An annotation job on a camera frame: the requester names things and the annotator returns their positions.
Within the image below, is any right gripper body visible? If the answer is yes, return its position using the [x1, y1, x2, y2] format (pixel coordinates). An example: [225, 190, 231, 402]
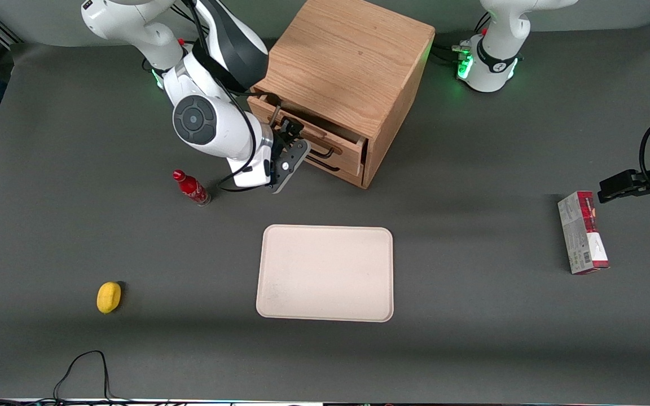
[227, 133, 286, 189]

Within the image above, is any red cola bottle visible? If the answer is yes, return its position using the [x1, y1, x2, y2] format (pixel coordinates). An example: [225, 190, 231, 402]
[172, 169, 212, 207]

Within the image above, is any grey and red carton box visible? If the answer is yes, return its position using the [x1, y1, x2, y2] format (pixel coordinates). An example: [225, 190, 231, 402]
[557, 191, 611, 275]

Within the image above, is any wooden cabinet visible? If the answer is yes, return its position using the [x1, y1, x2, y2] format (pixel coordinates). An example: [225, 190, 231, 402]
[247, 0, 436, 189]

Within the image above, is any cream rectangular tray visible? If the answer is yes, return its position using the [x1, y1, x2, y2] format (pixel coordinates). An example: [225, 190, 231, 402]
[256, 224, 394, 323]

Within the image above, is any yellow lemon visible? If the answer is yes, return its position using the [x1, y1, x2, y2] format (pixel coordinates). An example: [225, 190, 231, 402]
[96, 281, 122, 314]

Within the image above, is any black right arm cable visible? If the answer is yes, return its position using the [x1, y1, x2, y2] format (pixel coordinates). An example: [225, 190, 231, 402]
[187, 0, 261, 193]

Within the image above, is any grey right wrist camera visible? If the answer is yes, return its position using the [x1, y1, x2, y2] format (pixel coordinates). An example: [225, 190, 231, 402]
[269, 140, 310, 194]

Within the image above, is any black left arm base cable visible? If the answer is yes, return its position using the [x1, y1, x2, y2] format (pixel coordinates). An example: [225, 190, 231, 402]
[431, 44, 472, 64]

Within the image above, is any black floor cable loop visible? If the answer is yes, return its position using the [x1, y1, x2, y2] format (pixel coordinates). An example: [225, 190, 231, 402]
[53, 350, 112, 402]

